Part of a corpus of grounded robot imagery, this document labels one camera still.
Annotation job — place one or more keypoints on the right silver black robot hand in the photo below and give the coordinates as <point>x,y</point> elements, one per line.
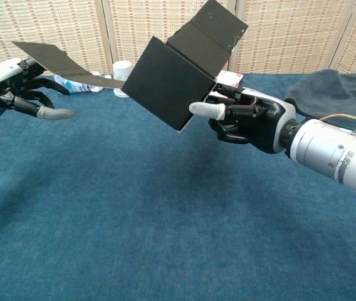
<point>265,122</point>

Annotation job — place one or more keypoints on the black paper box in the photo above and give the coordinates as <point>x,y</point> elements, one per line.
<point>165,84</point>

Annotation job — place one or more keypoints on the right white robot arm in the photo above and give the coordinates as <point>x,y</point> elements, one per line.
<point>338,150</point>

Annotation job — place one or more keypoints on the white pink wipes pack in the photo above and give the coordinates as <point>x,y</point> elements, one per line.
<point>231,80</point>

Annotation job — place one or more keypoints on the dark grey folded cloth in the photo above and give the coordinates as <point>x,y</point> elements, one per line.
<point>328,91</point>

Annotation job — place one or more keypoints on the clear plastic water bottle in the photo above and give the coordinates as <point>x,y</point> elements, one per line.
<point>79,88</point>

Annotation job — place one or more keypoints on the white paper cup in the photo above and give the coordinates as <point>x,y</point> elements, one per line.
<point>121,70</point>

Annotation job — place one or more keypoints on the blue carpet table cover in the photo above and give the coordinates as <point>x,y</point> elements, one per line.
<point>165,235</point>

